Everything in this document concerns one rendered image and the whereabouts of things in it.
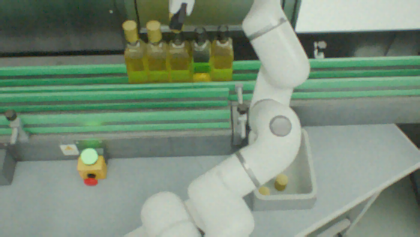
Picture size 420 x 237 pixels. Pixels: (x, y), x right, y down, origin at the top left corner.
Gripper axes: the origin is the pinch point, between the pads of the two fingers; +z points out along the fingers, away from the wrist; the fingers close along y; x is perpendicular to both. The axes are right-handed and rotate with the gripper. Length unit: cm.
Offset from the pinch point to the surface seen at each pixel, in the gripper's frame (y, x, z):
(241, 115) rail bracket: 15.6, 20.8, 15.6
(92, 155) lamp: 19.6, -16.0, 38.9
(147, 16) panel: -12.6, -5.7, 14.2
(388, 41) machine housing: -17, 71, 11
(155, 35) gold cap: 1.6, -4.2, 5.8
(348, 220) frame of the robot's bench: 17, 87, 79
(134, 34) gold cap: 1.2, -9.3, 7.0
